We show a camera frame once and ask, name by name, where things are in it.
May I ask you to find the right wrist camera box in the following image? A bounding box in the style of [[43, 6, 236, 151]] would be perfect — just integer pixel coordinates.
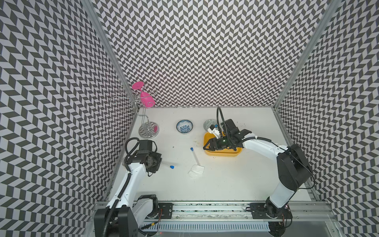
[[207, 124, 222, 139]]

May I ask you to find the green patterned ceramic bowl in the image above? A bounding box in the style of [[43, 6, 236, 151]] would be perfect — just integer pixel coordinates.
[[203, 119, 218, 131]]

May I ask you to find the blue floral ceramic bowl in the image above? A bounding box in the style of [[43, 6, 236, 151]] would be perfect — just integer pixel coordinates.
[[176, 119, 193, 134]]

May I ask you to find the yellow plastic tub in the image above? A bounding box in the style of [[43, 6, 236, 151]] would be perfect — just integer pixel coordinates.
[[203, 132, 242, 157]]

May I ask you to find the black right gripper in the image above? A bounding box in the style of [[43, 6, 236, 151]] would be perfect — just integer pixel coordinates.
[[203, 133, 233, 151]]

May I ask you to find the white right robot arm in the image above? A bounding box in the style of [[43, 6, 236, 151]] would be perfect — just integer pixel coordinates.
[[203, 119, 313, 211]]

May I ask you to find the chrome wire cup stand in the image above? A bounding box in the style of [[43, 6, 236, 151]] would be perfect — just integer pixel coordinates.
[[112, 90, 159, 139]]

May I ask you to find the pink plastic cup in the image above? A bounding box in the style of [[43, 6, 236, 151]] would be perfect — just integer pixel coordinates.
[[132, 82, 145, 90], [140, 91, 156, 108]]

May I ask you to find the clear test tube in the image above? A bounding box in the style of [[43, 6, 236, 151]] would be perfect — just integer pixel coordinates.
[[161, 162, 175, 169], [190, 147, 201, 166]]

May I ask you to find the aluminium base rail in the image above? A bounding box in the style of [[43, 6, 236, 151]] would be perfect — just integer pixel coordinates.
[[159, 201, 337, 222]]

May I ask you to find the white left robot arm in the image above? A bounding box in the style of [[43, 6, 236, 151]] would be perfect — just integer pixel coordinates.
[[94, 137, 162, 237]]

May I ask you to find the white wiping cloth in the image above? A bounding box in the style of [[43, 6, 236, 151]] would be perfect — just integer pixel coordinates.
[[188, 165, 205, 179]]

